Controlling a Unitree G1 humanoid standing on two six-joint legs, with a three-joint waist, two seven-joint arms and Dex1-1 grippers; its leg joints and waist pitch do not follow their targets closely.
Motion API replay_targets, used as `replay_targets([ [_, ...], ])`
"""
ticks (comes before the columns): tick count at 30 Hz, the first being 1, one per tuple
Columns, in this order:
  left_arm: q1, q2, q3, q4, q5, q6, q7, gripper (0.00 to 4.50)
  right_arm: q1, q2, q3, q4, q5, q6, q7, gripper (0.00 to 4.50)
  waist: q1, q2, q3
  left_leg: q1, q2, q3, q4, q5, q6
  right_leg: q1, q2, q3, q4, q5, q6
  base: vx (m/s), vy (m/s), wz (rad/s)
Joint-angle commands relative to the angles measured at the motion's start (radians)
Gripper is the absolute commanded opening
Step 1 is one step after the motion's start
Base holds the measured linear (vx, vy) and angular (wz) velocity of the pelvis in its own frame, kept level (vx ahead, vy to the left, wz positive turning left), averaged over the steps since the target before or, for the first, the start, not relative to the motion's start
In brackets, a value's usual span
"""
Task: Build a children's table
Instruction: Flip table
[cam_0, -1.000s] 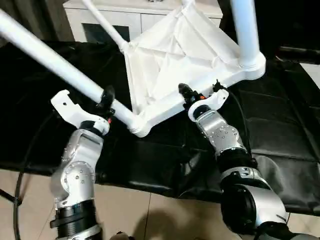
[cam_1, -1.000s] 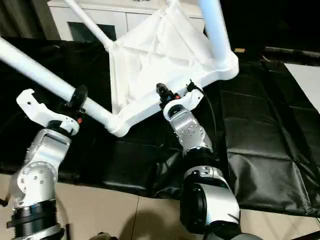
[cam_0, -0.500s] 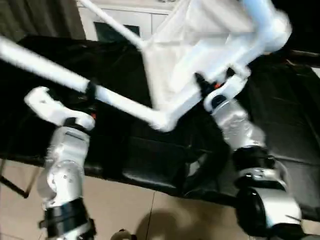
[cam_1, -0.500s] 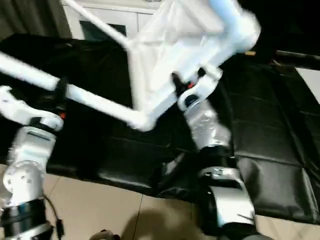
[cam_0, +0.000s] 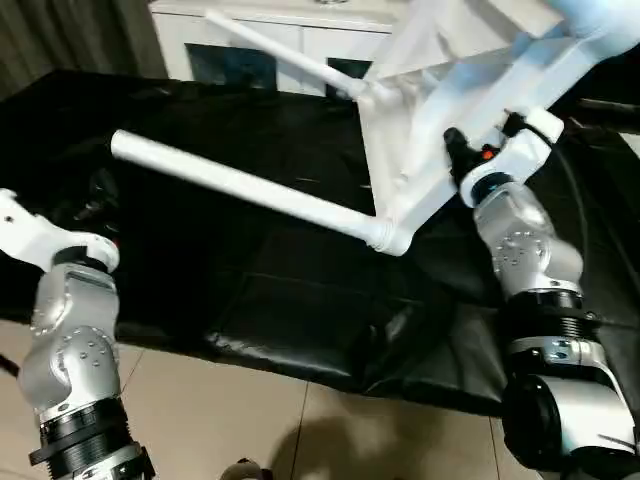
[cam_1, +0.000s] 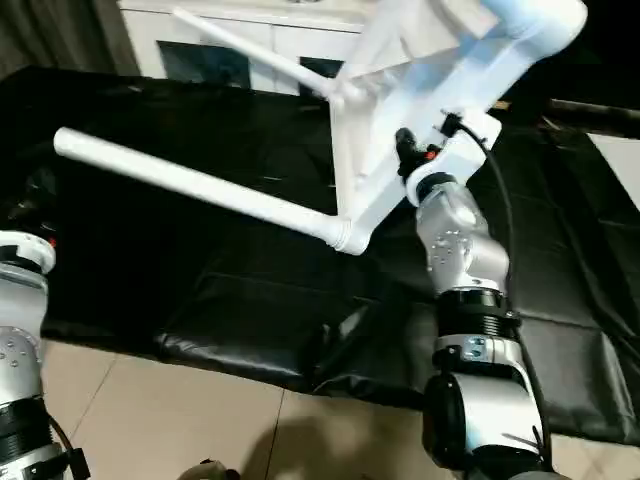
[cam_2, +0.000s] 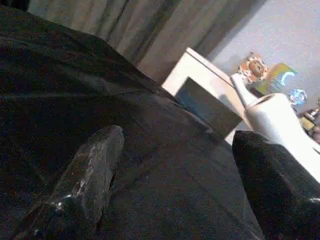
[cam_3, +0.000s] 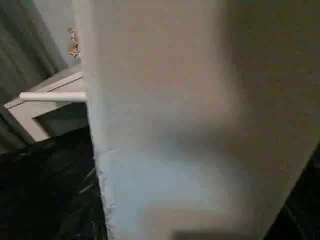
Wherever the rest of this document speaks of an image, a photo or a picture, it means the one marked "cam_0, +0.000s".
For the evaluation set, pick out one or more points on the brown low console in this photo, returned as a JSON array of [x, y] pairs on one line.
[[610, 105]]

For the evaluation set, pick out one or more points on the white plastic table top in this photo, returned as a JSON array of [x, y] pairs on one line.
[[450, 75]]

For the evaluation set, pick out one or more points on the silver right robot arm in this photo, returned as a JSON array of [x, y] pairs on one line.
[[530, 240]]

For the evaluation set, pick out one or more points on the white plastic table leg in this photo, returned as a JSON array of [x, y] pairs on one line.
[[250, 185], [290, 55], [600, 20]]

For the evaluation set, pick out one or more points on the black mat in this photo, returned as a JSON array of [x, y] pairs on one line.
[[250, 300]]

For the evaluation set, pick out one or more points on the grey curtain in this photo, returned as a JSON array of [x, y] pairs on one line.
[[75, 40]]

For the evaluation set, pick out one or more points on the black tripod stand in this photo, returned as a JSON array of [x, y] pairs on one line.
[[9, 364]]

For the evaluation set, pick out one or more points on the white cabinet with glass doors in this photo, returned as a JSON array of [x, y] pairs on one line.
[[250, 30]]

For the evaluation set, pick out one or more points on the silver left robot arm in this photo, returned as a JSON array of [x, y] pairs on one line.
[[75, 340]]

